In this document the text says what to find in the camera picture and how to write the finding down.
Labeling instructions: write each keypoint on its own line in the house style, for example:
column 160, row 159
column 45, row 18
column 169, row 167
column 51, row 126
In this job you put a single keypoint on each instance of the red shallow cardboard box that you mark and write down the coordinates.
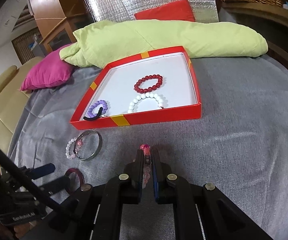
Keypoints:
column 164, row 67

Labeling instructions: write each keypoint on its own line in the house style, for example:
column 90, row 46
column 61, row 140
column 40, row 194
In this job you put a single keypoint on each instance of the silver metal bangle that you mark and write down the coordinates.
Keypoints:
column 100, row 143

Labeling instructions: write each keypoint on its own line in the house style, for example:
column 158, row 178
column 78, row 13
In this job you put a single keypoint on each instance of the dark red bangle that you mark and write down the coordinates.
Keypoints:
column 79, row 173

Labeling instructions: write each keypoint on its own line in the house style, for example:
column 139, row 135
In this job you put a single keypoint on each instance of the magenta cushion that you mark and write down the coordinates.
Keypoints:
column 46, row 72

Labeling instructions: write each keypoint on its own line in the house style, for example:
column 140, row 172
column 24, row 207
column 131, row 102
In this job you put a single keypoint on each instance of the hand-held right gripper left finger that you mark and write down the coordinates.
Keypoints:
column 135, row 170

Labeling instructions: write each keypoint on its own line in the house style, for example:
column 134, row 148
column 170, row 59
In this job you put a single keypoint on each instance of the light green pillow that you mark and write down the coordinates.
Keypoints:
column 159, row 37

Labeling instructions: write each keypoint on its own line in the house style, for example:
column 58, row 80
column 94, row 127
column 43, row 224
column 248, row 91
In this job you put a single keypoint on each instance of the brown lattice cabinet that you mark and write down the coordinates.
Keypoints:
column 24, row 50

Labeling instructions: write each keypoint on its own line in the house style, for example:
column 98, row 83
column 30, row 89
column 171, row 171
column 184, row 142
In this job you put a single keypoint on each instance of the wooden cabinet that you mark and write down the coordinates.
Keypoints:
column 49, row 2

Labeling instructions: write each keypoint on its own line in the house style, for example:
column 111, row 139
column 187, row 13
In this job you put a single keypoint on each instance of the red cushion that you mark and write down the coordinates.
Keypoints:
column 169, row 11

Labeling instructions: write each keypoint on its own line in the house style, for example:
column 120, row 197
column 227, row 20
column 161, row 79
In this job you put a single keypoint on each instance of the wooden shelf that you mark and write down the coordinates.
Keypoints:
column 253, row 11

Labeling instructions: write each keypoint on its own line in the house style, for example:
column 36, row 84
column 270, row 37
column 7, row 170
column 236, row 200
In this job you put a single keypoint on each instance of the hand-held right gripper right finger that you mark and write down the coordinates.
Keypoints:
column 156, row 175

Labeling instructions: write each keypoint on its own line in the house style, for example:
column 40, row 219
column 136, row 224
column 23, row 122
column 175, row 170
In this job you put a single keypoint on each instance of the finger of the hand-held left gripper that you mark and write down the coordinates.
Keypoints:
column 56, row 183
column 44, row 169

